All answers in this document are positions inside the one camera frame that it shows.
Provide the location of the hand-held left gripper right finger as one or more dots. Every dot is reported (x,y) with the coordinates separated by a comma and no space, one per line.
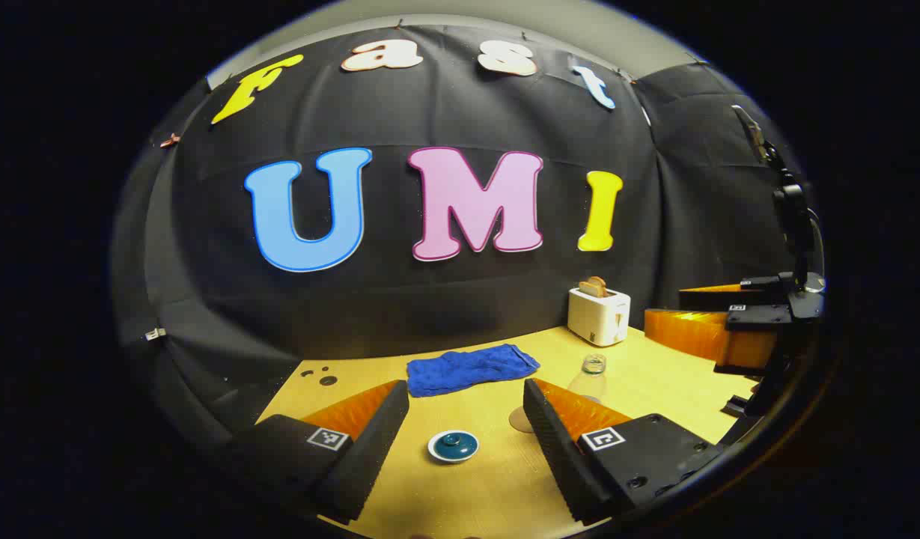
(553,449)

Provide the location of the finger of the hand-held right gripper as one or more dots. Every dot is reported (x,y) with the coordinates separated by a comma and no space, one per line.
(766,292)
(759,318)

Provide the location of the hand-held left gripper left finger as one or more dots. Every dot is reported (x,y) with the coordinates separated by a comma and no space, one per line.
(370,449)

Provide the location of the round brown coaster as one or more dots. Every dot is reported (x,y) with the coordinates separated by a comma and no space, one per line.
(519,419)

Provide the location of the white and teal teacup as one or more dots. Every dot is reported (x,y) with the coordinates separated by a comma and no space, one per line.
(433,450)

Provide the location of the clear plastic water bottle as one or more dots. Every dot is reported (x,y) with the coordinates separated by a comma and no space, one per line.
(591,378)

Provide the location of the black clamp stand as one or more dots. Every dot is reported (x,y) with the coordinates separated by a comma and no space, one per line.
(793,206)

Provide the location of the blue towel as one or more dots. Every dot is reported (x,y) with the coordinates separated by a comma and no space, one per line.
(467,369)

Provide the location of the white toaster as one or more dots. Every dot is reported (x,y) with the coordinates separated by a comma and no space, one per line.
(594,318)

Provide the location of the black backdrop cloth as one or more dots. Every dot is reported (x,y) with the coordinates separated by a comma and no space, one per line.
(400,299)

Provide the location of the toasted bread slice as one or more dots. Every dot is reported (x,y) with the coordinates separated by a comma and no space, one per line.
(593,286)

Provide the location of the white metal clip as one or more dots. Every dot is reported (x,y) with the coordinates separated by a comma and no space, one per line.
(154,334)

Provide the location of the copper clip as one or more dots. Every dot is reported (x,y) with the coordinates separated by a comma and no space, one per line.
(169,140)

